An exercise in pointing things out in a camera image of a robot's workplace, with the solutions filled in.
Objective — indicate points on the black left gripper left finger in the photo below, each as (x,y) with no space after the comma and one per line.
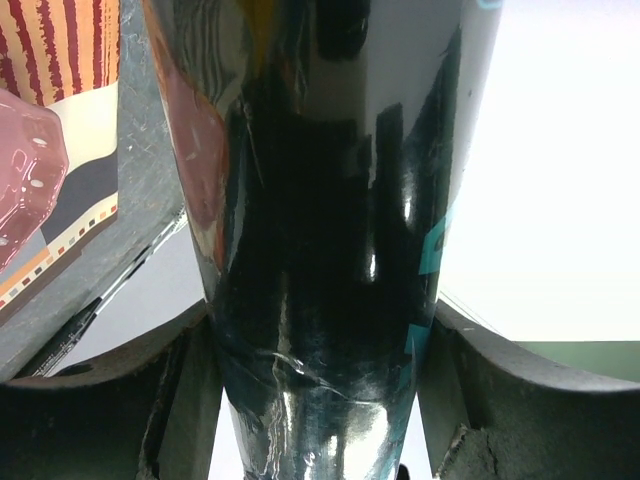
(147,409)

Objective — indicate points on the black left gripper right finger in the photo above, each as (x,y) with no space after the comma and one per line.
(493,410)

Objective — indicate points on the black shuttlecock tube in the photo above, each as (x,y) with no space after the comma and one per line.
(320,147)

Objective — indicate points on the pink dotted plate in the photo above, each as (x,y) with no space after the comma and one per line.
(34,164)

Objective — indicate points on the colourful patchwork placemat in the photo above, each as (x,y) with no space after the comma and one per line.
(64,56)

